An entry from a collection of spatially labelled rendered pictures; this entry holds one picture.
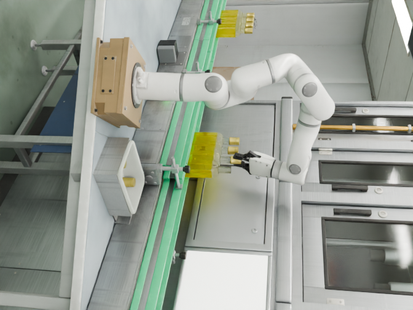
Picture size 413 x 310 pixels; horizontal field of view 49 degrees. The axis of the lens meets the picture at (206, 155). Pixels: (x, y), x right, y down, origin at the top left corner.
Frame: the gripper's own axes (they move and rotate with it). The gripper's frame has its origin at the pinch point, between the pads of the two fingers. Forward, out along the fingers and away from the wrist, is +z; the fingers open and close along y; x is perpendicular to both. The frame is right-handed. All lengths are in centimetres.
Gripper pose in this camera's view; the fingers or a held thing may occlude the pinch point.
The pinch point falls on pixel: (238, 160)
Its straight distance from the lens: 188.0
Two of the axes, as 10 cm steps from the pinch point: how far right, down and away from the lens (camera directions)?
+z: -9.1, -2.3, 3.5
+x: -4.0, 6.8, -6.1
